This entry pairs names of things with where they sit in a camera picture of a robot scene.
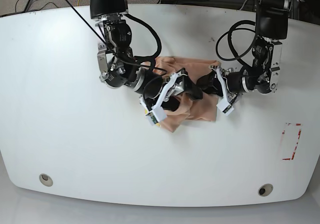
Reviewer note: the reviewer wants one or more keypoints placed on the right table cable grommet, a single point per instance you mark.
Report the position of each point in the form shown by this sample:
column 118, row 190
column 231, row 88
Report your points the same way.
column 265, row 190

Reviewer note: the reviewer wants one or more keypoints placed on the left table cable grommet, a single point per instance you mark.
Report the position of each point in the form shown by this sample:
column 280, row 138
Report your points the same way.
column 46, row 180

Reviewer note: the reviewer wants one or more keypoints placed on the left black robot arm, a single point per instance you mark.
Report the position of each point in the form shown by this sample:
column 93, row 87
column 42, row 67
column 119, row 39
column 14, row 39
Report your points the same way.
column 260, row 62

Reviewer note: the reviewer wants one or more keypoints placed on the red tape rectangle marking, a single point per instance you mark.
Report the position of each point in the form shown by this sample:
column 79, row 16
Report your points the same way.
column 289, row 141

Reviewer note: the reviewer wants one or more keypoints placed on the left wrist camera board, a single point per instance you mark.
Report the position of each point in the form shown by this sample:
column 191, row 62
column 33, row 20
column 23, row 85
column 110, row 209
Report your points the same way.
column 225, row 107

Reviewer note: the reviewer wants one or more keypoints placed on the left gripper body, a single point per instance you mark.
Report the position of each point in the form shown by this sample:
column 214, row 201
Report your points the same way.
column 233, row 83

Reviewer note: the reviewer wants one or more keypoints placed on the peach t-shirt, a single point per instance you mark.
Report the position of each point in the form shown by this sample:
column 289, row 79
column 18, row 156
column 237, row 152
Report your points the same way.
column 201, row 110

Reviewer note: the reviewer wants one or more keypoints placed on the table cable grommet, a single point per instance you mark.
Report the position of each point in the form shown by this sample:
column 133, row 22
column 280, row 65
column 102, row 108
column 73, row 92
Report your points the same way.
column 46, row 180
column 265, row 190

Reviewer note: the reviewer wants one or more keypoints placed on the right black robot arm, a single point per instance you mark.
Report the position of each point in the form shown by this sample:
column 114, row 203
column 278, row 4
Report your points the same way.
column 120, row 67

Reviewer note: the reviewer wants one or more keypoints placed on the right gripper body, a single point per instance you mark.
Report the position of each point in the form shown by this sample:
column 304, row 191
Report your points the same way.
column 155, row 88

